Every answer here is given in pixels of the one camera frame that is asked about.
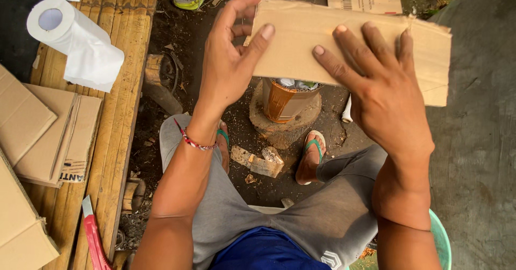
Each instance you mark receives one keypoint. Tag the person's right hand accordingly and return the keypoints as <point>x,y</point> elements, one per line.
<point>383,96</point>

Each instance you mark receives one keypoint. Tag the person's left hand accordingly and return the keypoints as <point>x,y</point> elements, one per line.
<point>225,72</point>

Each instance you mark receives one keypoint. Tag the brown cardboard strip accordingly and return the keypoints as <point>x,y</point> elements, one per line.
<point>403,20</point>

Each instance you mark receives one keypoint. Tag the white rolled paper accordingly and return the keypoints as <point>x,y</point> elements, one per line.
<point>347,111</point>

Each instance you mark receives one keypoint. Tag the orange brown container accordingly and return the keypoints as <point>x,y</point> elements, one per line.
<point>284,100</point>

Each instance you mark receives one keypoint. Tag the green flip-flop sandal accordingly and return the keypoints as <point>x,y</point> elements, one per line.
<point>223,141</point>
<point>312,149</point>

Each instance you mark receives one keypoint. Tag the round wooden stump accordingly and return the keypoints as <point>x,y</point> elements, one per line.
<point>282,127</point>

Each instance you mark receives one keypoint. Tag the torn taped cardboard scrap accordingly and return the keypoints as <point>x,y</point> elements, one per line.
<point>258,163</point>

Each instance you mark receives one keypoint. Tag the bamboo slat bench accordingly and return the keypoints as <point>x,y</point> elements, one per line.
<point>117,80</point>

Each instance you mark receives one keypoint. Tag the grey shorts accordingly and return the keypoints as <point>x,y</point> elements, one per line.
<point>282,213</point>

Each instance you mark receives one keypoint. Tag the white paper towel roll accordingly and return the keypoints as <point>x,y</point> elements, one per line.
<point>76,40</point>

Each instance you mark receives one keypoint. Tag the green plastic stool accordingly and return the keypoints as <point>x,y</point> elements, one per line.
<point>441,241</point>

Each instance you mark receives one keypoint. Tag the printed folded cardboard piece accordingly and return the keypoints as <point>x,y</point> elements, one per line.
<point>60,141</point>

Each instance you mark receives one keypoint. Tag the blue shirt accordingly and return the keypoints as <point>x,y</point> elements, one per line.
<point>266,250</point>

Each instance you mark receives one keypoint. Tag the small flat cardboard piece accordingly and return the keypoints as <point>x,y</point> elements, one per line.
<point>20,117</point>

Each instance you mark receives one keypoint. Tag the red utility knife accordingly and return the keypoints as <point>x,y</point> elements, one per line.
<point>93,237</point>

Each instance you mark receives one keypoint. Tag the large cardboard box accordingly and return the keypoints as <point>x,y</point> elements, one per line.
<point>18,225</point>

